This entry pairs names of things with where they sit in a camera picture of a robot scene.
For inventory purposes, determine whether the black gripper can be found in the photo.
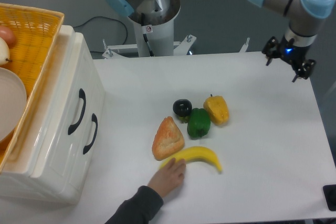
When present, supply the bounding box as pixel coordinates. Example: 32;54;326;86
261;34;316;82

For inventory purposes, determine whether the green toy bell pepper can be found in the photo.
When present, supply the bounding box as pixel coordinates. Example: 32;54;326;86
187;108;211;139

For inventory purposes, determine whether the yellow toy banana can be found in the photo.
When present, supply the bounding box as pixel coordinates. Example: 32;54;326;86
159;146;223;173

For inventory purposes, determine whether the black top drawer handle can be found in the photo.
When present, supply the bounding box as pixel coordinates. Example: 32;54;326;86
68;88;87;135

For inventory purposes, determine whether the black drawer handle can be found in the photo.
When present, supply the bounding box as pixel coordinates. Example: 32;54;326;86
68;88;87;135
82;113;99;155

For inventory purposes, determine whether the dark grey sleeved forearm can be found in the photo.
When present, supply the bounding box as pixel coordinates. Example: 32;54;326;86
106;186;163;223

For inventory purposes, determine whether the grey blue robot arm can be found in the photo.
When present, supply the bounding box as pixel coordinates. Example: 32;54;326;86
248;0;335;80

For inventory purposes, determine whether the white plastic drawer cabinet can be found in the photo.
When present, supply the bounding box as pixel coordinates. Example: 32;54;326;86
1;26;105;204

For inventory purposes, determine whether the person's bare hand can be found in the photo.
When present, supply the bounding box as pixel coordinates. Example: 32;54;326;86
148;158;186;198

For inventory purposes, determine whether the yellow toy bell pepper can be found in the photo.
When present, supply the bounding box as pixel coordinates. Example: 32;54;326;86
203;94;229;125

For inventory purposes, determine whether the black toy fruit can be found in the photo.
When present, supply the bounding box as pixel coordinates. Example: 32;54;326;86
173;99;192;117

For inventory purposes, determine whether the black object at table edge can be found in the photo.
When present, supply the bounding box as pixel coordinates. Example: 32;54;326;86
323;184;336;211

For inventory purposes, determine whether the orange toy bread wedge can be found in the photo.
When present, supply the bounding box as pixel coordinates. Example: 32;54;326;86
152;116;185;161

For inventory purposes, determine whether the yellow woven basket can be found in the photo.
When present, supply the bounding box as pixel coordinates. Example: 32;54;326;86
1;3;65;169

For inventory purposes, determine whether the white plate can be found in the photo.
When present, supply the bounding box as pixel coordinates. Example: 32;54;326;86
1;68;27;142

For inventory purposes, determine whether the red toy fruit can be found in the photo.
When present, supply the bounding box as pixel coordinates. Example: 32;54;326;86
0;26;16;47

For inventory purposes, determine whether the white toy onion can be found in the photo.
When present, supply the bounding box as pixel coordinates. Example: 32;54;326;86
0;38;12;66

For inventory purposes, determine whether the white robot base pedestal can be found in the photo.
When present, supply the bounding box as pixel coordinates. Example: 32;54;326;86
103;0;181;57

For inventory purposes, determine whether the black lower drawer handle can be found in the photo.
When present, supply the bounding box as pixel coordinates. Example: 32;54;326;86
82;113;99;155

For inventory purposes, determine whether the black cable on floor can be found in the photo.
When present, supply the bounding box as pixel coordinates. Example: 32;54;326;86
72;16;128;54

